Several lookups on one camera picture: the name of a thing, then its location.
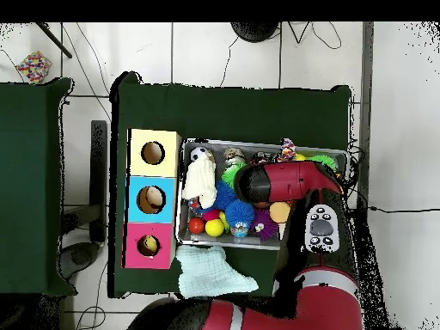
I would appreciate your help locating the yellow-green ball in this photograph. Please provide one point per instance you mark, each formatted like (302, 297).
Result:
(214, 227)

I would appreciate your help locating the small soccer ball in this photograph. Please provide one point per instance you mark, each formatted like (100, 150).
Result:
(199, 152)

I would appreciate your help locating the large blue spiky ball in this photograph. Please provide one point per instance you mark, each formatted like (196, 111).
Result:
(225, 196)

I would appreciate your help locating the multicoloured patterned object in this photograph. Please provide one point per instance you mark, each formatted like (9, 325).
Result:
(33, 67)

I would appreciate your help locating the dark green tablecloth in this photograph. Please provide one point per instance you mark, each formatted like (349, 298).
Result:
(31, 185)
(206, 110)

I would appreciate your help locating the black round stand base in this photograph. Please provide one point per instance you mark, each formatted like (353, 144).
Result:
(254, 29)

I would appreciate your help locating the mint green cloth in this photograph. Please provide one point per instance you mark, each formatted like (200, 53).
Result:
(206, 271)

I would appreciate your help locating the wooden box with three holes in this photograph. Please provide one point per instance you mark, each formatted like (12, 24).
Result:
(167, 206)

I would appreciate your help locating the black chair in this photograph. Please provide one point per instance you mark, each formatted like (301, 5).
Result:
(98, 179)

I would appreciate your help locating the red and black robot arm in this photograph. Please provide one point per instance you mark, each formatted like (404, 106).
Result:
(295, 180)

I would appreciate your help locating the multicoloured patterned cloth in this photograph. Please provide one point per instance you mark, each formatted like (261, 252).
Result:
(287, 149)

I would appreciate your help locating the clear mesh bin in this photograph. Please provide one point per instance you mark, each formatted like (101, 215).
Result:
(227, 242)

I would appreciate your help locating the red ball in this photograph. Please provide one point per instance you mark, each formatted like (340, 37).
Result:
(196, 225)

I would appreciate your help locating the purple spiky ball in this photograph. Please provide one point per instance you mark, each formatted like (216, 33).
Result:
(264, 224)

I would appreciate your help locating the cream waffle cloth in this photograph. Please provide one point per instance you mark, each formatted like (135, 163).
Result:
(201, 180)

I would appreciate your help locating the black rod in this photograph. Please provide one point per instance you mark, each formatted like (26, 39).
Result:
(53, 40)

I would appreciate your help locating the yellow plush toy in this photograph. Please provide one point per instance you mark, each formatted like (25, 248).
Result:
(149, 243)

